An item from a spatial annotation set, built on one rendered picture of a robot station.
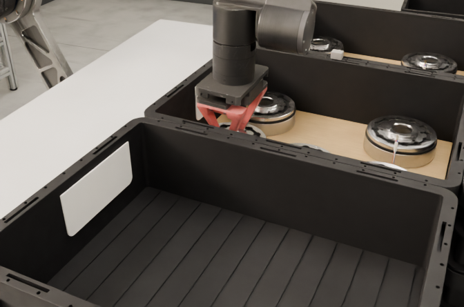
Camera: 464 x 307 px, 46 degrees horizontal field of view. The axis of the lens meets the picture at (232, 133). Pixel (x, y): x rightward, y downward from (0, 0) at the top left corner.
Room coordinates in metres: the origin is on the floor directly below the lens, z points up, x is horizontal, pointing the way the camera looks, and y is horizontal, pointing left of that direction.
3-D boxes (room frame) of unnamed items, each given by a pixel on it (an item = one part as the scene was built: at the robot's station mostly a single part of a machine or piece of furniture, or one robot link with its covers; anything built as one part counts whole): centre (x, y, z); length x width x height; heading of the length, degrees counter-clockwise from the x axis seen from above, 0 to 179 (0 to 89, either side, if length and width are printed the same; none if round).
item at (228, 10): (0.67, -0.01, 1.04); 0.07 x 0.06 x 0.07; 68
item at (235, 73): (0.67, 0.00, 0.98); 0.10 x 0.07 x 0.07; 155
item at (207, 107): (0.67, 0.00, 0.91); 0.07 x 0.07 x 0.09; 65
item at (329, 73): (0.68, -0.12, 0.87); 0.40 x 0.30 x 0.11; 65
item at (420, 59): (0.97, -0.38, 0.86); 0.05 x 0.05 x 0.01
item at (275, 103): (0.79, -0.05, 0.86); 0.05 x 0.05 x 0.01
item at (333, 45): (1.07, -0.18, 0.86); 0.10 x 0.10 x 0.01
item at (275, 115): (0.79, -0.05, 0.86); 0.10 x 0.10 x 0.01
